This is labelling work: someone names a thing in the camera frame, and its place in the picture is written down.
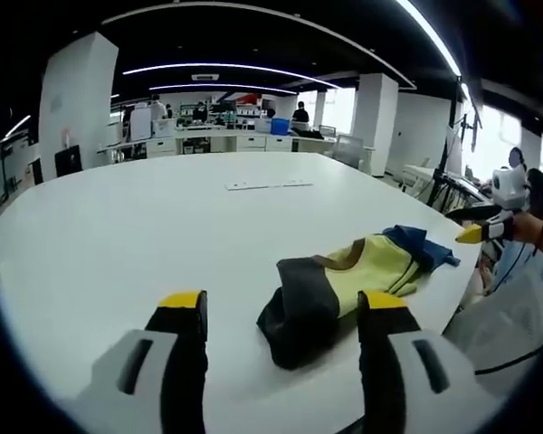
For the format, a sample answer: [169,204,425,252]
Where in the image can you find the white counter desk row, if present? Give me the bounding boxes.
[96,128,337,159]

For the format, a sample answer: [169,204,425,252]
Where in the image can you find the black office chair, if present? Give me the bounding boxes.
[54,145,83,178]

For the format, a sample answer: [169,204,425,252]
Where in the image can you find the black tripod stand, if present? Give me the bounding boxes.
[425,75,484,214]

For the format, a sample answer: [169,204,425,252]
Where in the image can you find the person's white clothing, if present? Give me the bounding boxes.
[442,259,543,401]

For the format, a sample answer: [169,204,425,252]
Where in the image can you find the grey office chair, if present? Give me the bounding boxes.
[332,134,366,169]

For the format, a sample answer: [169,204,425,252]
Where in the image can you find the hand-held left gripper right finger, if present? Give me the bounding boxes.
[357,289,504,434]

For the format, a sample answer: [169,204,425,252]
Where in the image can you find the white board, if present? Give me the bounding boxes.
[129,107,154,142]

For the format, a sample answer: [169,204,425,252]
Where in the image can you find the black cable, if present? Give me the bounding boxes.
[473,341,543,377]

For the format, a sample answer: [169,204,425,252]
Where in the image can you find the long ceiling light strip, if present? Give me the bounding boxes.
[148,82,299,96]
[121,62,331,90]

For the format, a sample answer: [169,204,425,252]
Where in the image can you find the person's right hand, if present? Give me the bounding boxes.
[511,211,543,249]

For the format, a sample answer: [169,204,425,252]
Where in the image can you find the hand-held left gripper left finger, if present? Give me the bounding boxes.
[74,289,209,434]

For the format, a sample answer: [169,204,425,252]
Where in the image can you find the yellow blue dark garment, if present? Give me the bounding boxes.
[256,224,462,371]

